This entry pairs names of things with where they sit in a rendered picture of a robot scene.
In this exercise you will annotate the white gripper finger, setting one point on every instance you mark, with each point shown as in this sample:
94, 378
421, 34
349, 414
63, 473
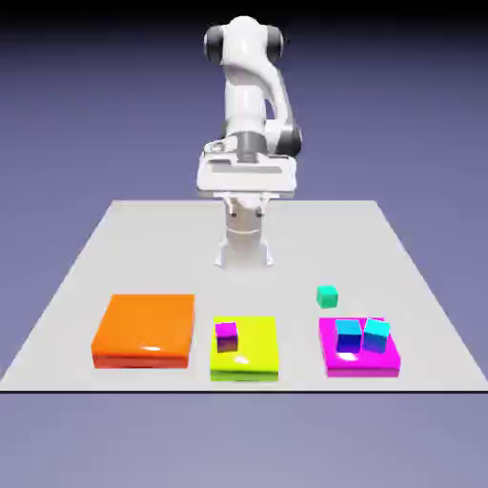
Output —
260, 209
231, 209

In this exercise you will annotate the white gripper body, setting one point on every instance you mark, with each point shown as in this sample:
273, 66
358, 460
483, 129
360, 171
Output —
246, 179

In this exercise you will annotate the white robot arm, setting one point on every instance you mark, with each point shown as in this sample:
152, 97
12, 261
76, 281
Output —
244, 68

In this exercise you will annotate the small green cube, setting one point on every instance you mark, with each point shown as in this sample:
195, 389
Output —
327, 296

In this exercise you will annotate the small purple cube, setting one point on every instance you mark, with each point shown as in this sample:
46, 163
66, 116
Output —
227, 337

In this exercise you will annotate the small blue cube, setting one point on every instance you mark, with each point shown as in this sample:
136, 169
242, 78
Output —
348, 335

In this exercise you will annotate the small cyan cube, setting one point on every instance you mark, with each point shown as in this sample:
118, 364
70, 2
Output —
375, 335

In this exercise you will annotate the large yellow box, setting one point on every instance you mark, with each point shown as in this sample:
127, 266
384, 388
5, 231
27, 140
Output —
257, 343

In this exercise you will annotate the large orange box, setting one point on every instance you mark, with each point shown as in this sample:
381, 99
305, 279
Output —
145, 328

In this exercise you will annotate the large magenta box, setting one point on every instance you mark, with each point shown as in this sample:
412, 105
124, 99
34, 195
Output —
350, 364

